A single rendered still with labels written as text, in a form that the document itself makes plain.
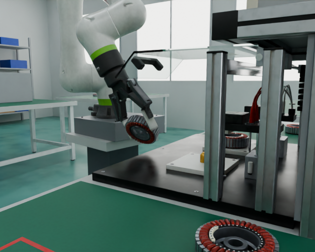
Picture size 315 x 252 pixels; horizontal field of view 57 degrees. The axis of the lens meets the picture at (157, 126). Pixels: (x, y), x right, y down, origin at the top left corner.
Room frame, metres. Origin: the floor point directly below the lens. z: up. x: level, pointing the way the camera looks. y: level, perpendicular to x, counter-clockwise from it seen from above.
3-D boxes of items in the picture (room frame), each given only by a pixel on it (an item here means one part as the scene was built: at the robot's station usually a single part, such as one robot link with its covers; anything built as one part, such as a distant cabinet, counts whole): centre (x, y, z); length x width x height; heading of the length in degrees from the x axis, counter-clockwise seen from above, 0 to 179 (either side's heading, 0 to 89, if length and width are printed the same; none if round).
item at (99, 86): (1.39, 0.24, 0.98); 0.16 x 0.13 x 0.19; 108
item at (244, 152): (0.97, -0.25, 0.78); 0.15 x 0.15 x 0.01; 58
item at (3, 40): (6.83, 3.48, 1.86); 0.42 x 0.42 x 0.16; 59
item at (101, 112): (1.44, 0.26, 0.86); 0.26 x 0.15 x 0.06; 42
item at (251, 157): (0.69, -0.25, 0.80); 0.08 x 0.05 x 0.06; 148
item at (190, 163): (0.76, -0.13, 0.78); 0.15 x 0.15 x 0.01; 58
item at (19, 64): (6.98, 3.38, 1.37); 0.42 x 0.42 x 0.19; 59
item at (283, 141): (0.89, -0.38, 0.80); 0.08 x 0.05 x 0.06; 148
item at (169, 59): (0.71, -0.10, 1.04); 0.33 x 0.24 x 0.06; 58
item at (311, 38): (0.73, -0.41, 0.92); 0.66 x 0.01 x 0.30; 148
